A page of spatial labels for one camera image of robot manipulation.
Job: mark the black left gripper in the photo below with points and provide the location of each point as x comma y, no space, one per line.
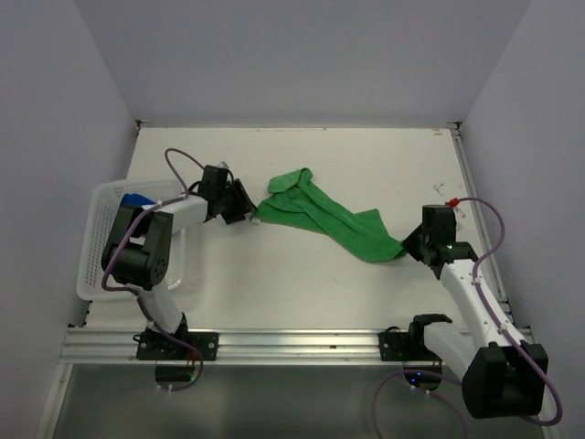
244,205

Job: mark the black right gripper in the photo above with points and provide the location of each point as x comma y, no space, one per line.
409,243

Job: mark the green towel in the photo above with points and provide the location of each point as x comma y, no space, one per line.
296,201

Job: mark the blue towel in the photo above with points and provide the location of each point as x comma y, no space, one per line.
135,200

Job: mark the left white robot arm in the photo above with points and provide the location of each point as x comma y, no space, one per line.
136,256

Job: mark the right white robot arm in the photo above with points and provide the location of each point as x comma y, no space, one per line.
501,373

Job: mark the white perforated plastic basket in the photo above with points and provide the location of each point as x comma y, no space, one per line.
104,205

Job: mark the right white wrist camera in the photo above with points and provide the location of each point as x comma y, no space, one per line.
454,204

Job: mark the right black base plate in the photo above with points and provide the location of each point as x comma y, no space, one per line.
395,344

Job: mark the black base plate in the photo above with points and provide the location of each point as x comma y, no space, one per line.
194,345
395,344

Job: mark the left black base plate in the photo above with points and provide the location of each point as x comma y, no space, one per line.
194,345

